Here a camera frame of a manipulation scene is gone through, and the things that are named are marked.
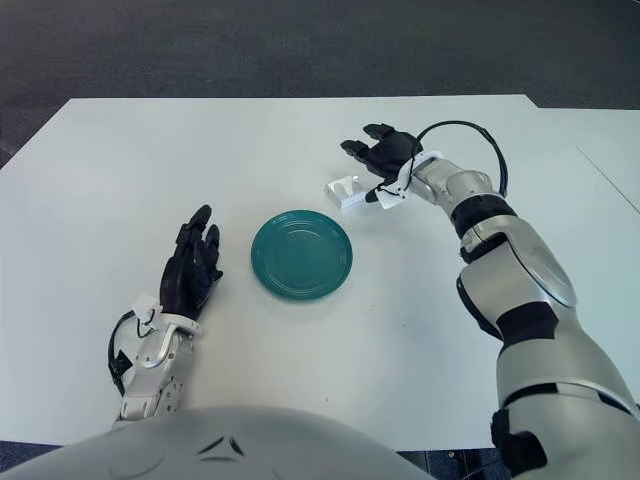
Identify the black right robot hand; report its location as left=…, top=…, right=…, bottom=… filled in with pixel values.
left=339, top=123, right=426, bottom=205

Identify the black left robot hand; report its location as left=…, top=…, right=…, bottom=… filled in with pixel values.
left=159, top=203, right=225, bottom=321

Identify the white cube charger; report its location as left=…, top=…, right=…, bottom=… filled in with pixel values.
left=324, top=174, right=375, bottom=214

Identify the teal round plate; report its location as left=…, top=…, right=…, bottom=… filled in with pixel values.
left=250, top=209, right=354, bottom=303

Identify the white left wrist connector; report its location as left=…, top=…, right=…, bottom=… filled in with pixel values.
left=130, top=294, right=162, bottom=326

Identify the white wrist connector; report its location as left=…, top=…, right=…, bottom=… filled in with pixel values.
left=130, top=294, right=162, bottom=326
left=375, top=169, right=416, bottom=210

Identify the white right wrist connector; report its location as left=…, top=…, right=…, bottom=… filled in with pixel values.
left=375, top=169, right=416, bottom=210

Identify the grey robot torso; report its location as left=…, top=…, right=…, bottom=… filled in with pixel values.
left=0, top=405, right=426, bottom=480

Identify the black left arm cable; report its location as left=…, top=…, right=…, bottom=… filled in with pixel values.
left=107, top=309, right=151, bottom=401

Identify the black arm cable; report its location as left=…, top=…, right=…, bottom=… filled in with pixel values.
left=414, top=119, right=507, bottom=199
left=107, top=309, right=151, bottom=401

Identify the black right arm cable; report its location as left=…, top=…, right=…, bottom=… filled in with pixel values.
left=414, top=119, right=507, bottom=199

